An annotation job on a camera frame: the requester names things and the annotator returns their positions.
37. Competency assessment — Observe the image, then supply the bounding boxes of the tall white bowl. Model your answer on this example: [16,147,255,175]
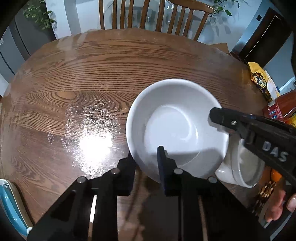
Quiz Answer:
[215,135,265,188]

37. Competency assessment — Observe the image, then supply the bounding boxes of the white ribbed bowl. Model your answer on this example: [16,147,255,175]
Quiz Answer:
[126,79,229,182]

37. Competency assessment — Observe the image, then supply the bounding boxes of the blue square plate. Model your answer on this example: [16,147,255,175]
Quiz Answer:
[1,179,34,240]

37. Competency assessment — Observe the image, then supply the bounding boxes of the person's right hand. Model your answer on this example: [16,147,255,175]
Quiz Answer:
[265,184,296,222]

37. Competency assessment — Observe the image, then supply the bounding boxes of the orange fruit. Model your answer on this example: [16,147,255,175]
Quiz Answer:
[270,169,282,183]

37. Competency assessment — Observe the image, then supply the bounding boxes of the red juice bottle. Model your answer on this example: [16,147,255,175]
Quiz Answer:
[262,90,296,127]

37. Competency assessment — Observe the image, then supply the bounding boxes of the wooden bead trivet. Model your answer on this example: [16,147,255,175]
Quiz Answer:
[251,181,276,217]

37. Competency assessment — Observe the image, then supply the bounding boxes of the yellow snack bag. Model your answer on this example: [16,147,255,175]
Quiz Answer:
[248,62,280,102]

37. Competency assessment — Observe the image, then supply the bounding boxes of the trailing green plant right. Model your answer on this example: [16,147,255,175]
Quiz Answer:
[209,0,248,17]

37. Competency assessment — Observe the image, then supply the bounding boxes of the far left wooden chair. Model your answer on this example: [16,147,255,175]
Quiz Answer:
[98,0,138,30]

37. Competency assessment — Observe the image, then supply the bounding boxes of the grey refrigerator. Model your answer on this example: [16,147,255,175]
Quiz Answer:
[1,11,56,96]

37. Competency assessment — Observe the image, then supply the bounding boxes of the hanging green plant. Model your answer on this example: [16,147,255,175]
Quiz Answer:
[23,0,56,30]

